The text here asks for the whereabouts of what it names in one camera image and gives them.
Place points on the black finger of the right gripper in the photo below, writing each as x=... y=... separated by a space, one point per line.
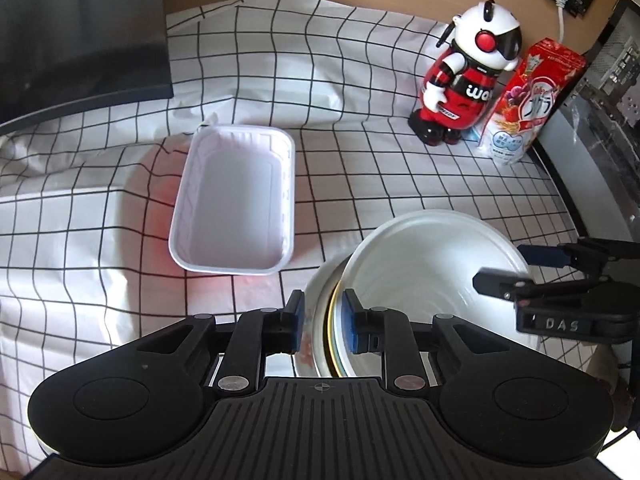
x=503 y=285
x=551 y=256

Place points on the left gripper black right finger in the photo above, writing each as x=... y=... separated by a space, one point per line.
x=389 y=334

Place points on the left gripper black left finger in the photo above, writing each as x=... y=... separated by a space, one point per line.
x=246 y=344

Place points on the yellow rimmed white bowl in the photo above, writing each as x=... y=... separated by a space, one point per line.
x=336 y=366

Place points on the white floral ceramic bowl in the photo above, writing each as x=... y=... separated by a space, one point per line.
x=313 y=357

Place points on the white paper noodle bowl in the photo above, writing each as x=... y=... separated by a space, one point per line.
x=422 y=264

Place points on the white and red rectangular tray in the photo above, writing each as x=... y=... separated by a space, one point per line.
x=234 y=211

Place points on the stainless steel bowl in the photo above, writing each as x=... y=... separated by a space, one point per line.
x=327 y=362

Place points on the white microwave oven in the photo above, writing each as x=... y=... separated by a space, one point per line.
x=590 y=145

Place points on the white black grid tablecloth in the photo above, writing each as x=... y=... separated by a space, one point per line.
x=86 y=200

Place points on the red cereal bag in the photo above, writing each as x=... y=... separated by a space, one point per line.
x=527 y=100

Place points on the red panda robot figurine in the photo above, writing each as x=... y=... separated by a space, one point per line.
x=481 y=44

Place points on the black monitor screen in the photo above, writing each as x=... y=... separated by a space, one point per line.
x=64 y=57

